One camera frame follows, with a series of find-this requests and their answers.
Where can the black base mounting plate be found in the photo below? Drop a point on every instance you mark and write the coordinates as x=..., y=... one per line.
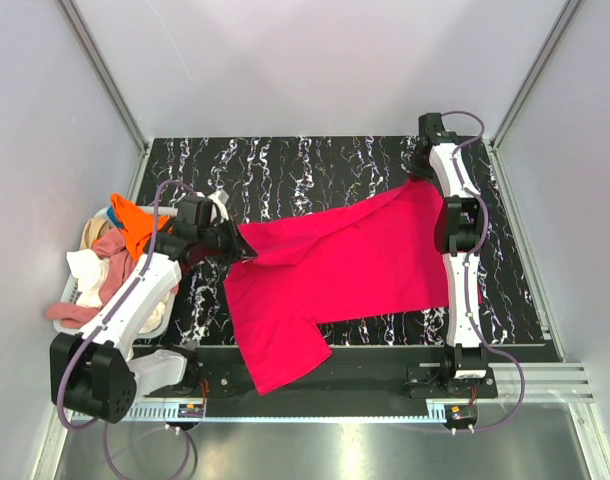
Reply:
x=373, y=386

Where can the orange t-shirt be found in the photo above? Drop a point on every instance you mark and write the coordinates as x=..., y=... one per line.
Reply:
x=137, y=225

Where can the aluminium frame post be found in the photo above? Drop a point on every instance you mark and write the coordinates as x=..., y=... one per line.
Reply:
x=545, y=54
x=100, y=68

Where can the small control board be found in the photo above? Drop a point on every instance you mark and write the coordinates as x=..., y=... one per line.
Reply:
x=461, y=417
x=192, y=410

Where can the beige garment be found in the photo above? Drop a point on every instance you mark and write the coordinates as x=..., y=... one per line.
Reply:
x=94, y=229

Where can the dusty pink garment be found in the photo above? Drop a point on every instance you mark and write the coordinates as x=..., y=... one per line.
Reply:
x=99, y=273

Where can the blue garment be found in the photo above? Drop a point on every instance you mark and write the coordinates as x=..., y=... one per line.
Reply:
x=114, y=218

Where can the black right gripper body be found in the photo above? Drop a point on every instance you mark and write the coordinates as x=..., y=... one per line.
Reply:
x=419, y=169

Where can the aluminium front rail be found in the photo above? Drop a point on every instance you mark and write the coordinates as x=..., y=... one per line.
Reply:
x=535, y=382

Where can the right small control board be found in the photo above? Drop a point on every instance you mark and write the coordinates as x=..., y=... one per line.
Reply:
x=461, y=417

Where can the left small control board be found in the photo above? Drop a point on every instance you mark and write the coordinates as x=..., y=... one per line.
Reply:
x=192, y=410

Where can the left aluminium frame post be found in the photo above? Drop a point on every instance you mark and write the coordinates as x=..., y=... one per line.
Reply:
x=100, y=68

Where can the white garment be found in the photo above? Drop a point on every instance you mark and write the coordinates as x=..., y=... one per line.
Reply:
x=126, y=292

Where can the white slotted cable duct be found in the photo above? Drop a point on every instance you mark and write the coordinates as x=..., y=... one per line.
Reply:
x=218, y=411

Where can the right aluminium frame post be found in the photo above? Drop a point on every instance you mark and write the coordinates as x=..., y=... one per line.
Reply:
x=545, y=54

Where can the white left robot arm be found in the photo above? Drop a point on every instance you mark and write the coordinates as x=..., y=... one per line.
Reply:
x=69, y=351

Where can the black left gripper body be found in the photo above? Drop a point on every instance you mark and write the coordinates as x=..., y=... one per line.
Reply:
x=215, y=239

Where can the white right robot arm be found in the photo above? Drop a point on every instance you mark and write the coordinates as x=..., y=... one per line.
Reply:
x=459, y=236

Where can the bright pink t-shirt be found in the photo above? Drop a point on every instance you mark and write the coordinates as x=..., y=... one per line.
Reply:
x=374, y=258

